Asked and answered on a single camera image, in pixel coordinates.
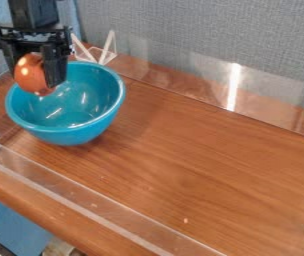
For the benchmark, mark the brown toy mushroom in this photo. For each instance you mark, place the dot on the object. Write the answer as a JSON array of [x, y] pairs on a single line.
[[29, 75]]

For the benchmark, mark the blue bowl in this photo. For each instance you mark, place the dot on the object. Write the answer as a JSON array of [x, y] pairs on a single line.
[[76, 113]]

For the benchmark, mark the clear acrylic front barrier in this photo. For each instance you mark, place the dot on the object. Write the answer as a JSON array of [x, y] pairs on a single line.
[[140, 229]]

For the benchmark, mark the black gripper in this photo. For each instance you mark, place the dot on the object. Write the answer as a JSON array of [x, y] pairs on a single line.
[[36, 31]]

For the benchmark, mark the clear acrylic back barrier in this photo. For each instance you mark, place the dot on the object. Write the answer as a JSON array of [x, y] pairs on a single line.
[[266, 97]]

